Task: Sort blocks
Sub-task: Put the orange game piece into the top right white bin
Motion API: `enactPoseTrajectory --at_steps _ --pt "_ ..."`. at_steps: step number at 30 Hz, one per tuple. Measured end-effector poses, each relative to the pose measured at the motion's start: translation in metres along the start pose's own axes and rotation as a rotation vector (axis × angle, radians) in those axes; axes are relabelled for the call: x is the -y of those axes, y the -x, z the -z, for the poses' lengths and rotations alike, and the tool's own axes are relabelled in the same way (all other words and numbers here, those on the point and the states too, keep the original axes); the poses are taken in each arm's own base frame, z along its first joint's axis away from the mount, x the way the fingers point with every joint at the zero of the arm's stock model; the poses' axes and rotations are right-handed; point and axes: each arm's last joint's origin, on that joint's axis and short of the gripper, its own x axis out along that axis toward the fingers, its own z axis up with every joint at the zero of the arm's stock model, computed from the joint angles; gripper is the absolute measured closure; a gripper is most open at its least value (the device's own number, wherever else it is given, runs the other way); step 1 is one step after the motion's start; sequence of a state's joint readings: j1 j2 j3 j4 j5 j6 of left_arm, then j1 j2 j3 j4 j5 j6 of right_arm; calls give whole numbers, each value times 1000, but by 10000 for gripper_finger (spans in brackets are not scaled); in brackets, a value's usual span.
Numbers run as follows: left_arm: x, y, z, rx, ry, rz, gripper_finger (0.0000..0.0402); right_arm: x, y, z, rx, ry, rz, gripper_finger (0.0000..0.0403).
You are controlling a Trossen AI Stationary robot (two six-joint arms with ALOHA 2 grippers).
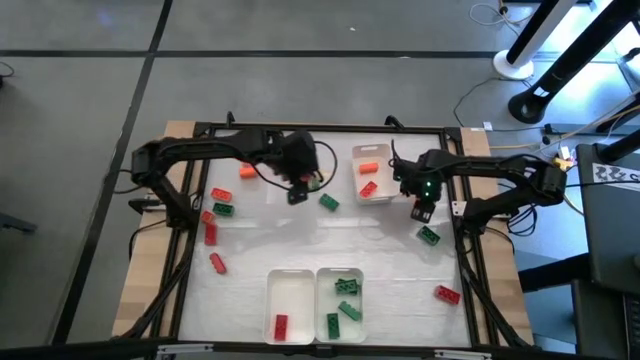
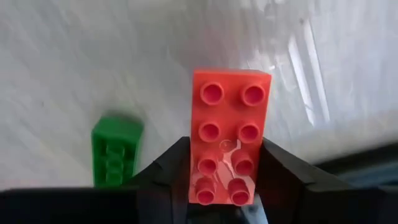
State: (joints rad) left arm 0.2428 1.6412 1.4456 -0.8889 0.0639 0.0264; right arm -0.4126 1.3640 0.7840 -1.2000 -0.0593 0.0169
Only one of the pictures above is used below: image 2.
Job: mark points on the green toy brick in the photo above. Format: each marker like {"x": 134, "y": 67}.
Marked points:
{"x": 115, "y": 133}

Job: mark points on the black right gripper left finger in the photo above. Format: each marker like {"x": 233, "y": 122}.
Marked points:
{"x": 149, "y": 199}

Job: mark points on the white translucent table mat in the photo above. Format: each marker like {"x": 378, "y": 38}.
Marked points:
{"x": 62, "y": 62}

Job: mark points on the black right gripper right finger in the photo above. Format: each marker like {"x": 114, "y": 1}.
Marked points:
{"x": 295, "y": 202}

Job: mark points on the black aluminium table frame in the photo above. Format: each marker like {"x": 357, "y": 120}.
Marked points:
{"x": 367, "y": 168}

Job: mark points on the orange two-by-four brick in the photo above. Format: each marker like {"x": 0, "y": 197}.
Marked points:
{"x": 228, "y": 109}

